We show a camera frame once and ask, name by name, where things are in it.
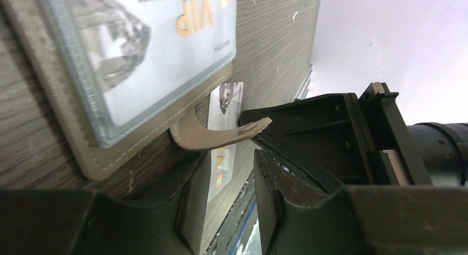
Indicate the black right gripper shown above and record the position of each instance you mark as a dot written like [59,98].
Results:
[342,139]

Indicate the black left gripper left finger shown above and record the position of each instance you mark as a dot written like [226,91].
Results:
[167,217]

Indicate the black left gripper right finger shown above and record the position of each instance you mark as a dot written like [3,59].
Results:
[296,218]

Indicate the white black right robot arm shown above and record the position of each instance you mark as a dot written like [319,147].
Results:
[443,148]

